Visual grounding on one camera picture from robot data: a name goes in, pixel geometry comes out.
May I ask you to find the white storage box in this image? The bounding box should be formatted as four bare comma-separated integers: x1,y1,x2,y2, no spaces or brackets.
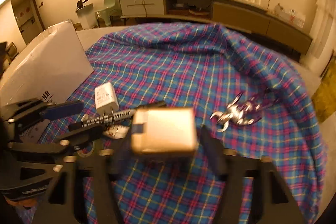
1,21,93,106

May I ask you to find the green plastic chair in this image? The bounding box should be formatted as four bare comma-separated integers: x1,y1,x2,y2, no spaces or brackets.
94,0,122,28

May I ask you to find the plaid tablecloth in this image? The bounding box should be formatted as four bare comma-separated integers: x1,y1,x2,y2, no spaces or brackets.
71,23,326,223

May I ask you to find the clear tape roll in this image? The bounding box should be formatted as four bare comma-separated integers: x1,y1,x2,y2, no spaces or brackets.
77,141,96,158

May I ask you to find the white box on cabinet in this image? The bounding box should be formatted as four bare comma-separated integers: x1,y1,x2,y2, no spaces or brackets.
273,3,306,28

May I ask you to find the white cream tube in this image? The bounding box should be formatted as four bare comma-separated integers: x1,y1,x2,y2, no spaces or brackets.
81,113,131,140

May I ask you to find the long tv cabinet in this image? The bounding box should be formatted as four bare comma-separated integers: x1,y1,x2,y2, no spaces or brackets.
118,0,312,55

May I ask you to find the white power adapter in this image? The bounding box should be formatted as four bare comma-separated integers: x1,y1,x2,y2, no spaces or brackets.
94,82,120,116

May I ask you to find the black marker pen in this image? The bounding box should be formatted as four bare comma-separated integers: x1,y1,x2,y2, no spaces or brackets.
68,101,167,132

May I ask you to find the silver key carabiner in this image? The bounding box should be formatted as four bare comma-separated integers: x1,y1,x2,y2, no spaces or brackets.
210,88,279,132

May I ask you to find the gold tin box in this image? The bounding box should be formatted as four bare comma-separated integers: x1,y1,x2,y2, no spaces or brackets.
130,107,198,157

